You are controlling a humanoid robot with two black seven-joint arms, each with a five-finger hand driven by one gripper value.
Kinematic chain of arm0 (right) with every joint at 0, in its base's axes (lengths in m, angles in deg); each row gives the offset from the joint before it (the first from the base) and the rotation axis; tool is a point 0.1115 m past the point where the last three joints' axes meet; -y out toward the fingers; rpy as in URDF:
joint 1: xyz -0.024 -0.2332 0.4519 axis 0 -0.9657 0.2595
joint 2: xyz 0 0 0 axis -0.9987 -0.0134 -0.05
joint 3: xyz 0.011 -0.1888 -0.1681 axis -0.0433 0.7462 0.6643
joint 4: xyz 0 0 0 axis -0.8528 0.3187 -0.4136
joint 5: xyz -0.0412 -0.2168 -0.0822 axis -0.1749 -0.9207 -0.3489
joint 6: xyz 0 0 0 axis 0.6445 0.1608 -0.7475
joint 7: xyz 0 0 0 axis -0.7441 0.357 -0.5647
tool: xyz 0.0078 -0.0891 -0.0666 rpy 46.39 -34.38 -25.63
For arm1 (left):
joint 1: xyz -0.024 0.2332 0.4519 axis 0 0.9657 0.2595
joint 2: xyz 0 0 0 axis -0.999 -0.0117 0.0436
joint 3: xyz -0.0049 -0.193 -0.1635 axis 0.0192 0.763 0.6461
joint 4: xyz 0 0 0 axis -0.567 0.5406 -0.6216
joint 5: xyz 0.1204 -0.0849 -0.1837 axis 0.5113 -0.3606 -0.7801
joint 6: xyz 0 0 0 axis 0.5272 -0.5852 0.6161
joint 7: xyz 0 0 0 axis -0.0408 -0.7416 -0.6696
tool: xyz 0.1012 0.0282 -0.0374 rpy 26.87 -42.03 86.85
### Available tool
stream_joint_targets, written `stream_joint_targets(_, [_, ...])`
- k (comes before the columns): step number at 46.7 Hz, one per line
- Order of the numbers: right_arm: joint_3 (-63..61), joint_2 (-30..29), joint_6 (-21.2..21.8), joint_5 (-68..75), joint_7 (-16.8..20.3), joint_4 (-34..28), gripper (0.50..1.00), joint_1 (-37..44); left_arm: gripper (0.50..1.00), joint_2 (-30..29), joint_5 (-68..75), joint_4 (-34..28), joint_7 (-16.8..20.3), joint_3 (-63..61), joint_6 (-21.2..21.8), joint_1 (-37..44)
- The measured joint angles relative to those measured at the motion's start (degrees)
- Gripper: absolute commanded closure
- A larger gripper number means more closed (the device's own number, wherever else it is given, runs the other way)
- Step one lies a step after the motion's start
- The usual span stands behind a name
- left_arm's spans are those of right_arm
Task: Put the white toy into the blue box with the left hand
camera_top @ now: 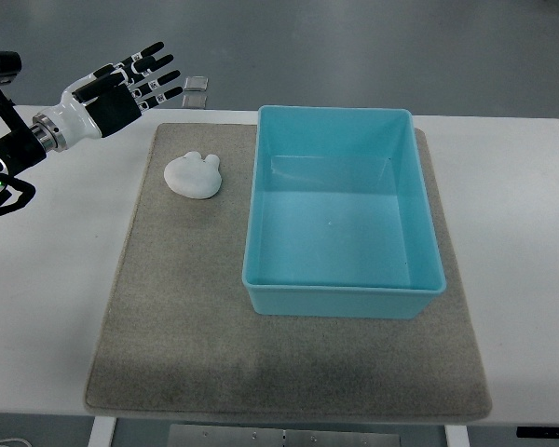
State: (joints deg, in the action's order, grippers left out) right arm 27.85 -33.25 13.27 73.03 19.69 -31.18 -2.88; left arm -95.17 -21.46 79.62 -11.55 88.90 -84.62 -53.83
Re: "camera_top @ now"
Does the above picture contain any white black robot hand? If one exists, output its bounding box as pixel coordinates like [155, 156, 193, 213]
[51, 42, 184, 148]

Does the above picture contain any black table control panel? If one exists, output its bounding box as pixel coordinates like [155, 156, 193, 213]
[516, 427, 559, 440]

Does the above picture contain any lower floor socket plate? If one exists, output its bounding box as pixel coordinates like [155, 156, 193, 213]
[182, 93, 207, 109]

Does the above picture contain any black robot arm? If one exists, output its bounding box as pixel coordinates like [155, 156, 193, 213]
[0, 42, 183, 216]

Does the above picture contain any floor socket plate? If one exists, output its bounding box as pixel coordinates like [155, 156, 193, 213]
[182, 93, 207, 109]
[183, 75, 209, 92]

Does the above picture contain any grey felt mat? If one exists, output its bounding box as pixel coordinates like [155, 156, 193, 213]
[85, 124, 492, 424]

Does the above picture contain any blue plastic box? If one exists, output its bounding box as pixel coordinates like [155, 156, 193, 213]
[242, 105, 446, 319]

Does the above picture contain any white plush toy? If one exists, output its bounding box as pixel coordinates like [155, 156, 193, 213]
[164, 151, 222, 199]

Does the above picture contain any metal table base plate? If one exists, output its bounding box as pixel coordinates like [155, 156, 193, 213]
[167, 424, 402, 447]

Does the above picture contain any upper floor socket plate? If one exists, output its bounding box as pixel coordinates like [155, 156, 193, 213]
[183, 75, 209, 92]

